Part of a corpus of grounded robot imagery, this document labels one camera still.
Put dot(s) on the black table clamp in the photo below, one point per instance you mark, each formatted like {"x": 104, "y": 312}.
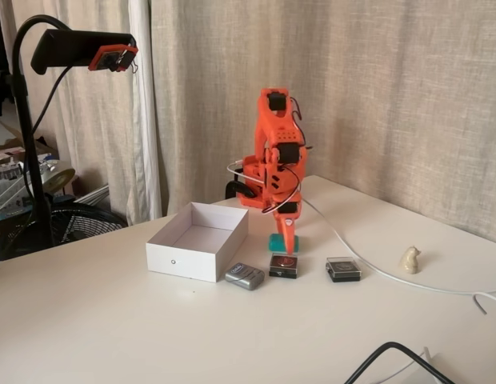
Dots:
{"x": 238, "y": 186}

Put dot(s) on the grey metal tin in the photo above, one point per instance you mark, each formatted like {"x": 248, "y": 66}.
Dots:
{"x": 244, "y": 277}

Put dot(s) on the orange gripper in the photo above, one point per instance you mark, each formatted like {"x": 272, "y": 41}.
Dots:
{"x": 287, "y": 225}

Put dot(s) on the white rack rods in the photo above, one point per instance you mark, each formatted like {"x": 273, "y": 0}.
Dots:
{"x": 92, "y": 194}

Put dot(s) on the black case with dark coin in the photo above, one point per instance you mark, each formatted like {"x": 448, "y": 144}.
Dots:
{"x": 343, "y": 270}

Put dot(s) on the white cardboard bin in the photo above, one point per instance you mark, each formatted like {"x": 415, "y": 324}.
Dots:
{"x": 184, "y": 264}

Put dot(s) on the cream animal figurine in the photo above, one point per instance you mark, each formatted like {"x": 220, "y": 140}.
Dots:
{"x": 410, "y": 262}

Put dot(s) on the silver lamp head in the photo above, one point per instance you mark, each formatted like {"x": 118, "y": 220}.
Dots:
{"x": 58, "y": 178}

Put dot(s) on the beige linen curtain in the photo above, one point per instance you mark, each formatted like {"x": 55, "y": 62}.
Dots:
{"x": 352, "y": 80}

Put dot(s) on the black case with copper coin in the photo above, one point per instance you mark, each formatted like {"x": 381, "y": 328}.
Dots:
{"x": 284, "y": 266}

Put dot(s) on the black gooseneck stand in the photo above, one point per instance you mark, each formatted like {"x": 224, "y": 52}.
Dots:
{"x": 28, "y": 120}

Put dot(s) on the black camera holder bar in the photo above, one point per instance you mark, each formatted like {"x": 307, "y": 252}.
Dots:
{"x": 72, "y": 46}

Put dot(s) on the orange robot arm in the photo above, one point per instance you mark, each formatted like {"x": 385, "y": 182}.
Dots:
{"x": 268, "y": 120}

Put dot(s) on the green cube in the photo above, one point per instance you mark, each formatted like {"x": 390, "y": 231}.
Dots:
{"x": 274, "y": 242}

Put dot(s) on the orange-framed webcam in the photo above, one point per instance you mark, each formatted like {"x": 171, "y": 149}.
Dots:
{"x": 108, "y": 59}

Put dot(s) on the brown cardboard box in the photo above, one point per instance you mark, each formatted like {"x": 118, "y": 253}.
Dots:
{"x": 46, "y": 149}

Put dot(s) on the black fan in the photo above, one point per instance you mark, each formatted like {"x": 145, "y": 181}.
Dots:
{"x": 78, "y": 224}

